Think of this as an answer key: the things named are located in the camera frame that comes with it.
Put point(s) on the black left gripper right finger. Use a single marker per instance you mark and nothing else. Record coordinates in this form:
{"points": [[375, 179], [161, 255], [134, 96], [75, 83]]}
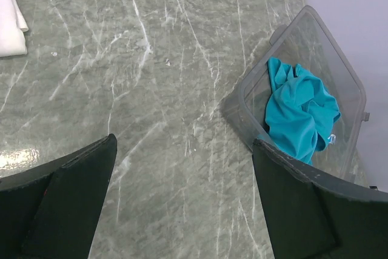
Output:
{"points": [[312, 214]]}

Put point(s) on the teal t-shirt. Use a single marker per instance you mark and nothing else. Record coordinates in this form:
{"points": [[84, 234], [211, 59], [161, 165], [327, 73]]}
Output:
{"points": [[300, 112]]}

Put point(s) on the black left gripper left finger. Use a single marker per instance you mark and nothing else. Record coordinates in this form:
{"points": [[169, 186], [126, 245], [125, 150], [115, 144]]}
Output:
{"points": [[52, 210]]}

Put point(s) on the clear plastic bin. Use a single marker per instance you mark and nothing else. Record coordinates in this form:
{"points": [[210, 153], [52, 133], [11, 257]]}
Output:
{"points": [[308, 42]]}

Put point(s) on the folded white t-shirt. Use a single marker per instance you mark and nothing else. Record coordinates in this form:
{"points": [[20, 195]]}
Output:
{"points": [[13, 27]]}

